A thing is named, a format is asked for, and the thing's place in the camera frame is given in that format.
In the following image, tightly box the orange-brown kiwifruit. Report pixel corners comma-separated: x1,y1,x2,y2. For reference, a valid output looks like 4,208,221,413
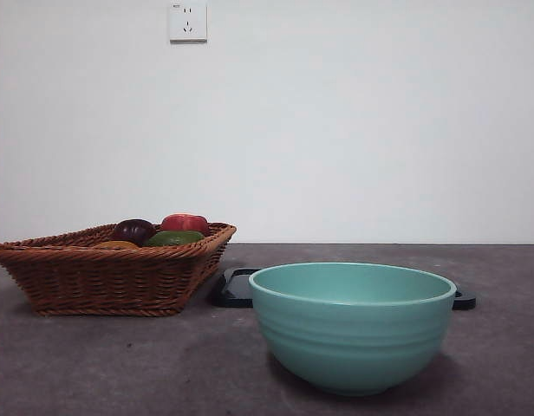
92,240,140,250

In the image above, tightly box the red apple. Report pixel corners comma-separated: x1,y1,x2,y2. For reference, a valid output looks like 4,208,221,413
160,212,211,237

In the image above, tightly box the brown wicker basket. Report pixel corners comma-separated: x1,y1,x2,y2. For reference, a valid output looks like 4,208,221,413
0,221,238,317

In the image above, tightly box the dark purple plum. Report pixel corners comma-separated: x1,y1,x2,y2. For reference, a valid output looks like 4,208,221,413
110,218,157,247

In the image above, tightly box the teal ribbed bowl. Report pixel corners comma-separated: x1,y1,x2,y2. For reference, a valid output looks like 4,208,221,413
248,261,458,396

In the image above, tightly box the white wall socket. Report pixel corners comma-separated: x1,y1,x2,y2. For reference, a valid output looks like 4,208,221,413
168,0,208,43

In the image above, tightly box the green avocado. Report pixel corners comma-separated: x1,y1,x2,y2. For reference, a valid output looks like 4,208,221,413
143,229,206,248

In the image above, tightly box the dark green rectangular tray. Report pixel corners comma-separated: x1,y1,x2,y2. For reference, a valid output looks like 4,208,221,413
210,267,477,311

